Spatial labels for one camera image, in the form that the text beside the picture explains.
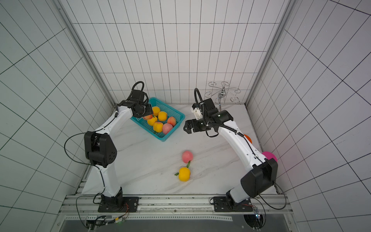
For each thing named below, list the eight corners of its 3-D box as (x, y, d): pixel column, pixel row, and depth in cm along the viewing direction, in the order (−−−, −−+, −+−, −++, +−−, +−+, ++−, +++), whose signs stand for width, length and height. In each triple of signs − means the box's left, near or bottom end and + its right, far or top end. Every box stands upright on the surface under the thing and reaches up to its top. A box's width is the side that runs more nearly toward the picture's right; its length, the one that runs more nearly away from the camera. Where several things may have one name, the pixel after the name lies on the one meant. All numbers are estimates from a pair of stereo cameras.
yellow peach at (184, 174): (178, 181, 82) (178, 178, 77) (179, 170, 86) (178, 167, 81) (190, 181, 82) (190, 178, 77) (190, 170, 86) (190, 167, 81)
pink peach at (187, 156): (185, 164, 88) (185, 161, 84) (180, 157, 91) (180, 153, 87) (193, 159, 90) (193, 155, 86) (188, 152, 93) (188, 148, 89)
